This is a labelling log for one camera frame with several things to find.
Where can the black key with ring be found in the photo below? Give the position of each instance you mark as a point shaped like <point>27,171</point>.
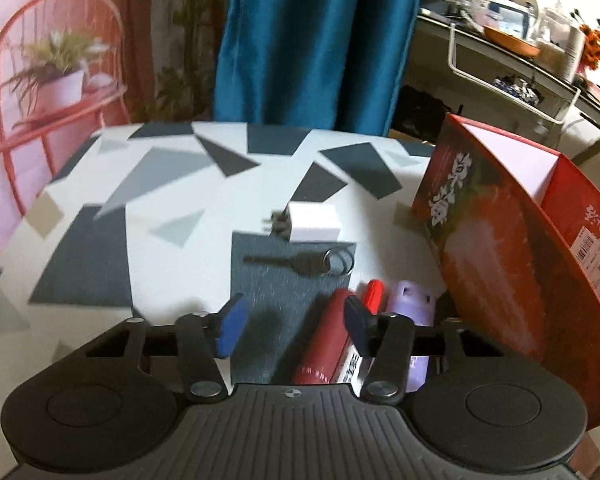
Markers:
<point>333,261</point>

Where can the red marker pen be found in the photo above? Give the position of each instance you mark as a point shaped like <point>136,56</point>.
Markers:
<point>374,296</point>

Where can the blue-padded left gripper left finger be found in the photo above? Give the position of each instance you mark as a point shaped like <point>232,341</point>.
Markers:
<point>204,339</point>

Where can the teal blue curtain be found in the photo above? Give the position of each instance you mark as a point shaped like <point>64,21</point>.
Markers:
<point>323,64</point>

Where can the orange shallow bowl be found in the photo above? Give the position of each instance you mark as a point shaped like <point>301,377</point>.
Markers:
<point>511,43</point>

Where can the potted green plant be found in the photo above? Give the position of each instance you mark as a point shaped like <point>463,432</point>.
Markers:
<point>60,53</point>

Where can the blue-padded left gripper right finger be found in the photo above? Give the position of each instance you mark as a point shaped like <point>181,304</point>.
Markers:
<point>387,340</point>

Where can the red strawberry cardboard box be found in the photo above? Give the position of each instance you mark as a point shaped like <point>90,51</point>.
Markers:
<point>515,229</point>

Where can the white power adapter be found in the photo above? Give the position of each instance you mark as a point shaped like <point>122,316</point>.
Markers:
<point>306,222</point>

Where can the white wire basket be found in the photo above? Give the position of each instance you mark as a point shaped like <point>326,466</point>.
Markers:
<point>512,88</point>

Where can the red metal chair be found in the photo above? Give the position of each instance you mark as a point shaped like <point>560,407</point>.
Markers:
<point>96,93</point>

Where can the lilac plastic case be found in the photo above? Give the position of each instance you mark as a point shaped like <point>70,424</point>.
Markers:
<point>419,304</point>

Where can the orange flower bouquet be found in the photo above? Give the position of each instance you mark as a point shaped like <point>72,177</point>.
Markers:
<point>590,58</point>

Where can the white spray can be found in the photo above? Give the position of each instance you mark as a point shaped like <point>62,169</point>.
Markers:
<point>572,54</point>

